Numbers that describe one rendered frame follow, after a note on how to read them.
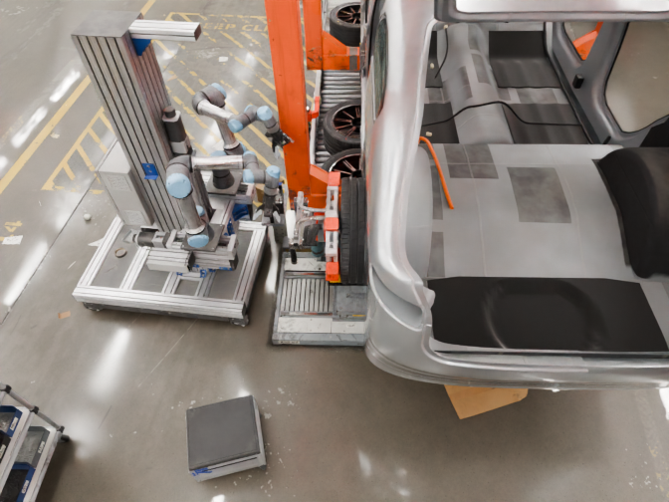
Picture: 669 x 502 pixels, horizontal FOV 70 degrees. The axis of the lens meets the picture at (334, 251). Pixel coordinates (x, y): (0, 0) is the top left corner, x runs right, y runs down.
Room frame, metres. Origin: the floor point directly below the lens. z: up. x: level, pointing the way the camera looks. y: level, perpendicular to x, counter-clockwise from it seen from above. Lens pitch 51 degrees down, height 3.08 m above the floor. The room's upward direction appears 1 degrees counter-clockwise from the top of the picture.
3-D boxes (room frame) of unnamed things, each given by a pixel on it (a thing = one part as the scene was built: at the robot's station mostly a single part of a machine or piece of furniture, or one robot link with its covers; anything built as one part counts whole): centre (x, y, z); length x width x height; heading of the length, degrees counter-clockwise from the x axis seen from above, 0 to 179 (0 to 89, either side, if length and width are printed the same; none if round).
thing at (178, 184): (1.85, 0.80, 1.19); 0.15 x 0.12 x 0.55; 13
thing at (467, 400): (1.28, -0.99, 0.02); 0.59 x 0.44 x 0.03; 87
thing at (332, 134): (3.57, -0.25, 0.39); 0.66 x 0.66 x 0.24
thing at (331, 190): (1.97, 0.01, 0.85); 0.54 x 0.07 x 0.54; 177
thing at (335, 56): (4.45, -0.19, 0.69); 0.52 x 0.17 x 0.35; 87
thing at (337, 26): (5.61, -0.33, 0.39); 0.66 x 0.66 x 0.24
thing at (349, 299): (1.96, -0.16, 0.32); 0.40 x 0.30 x 0.28; 177
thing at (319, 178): (2.52, -0.10, 0.69); 0.52 x 0.17 x 0.35; 87
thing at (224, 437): (0.92, 0.67, 0.17); 0.43 x 0.36 x 0.34; 103
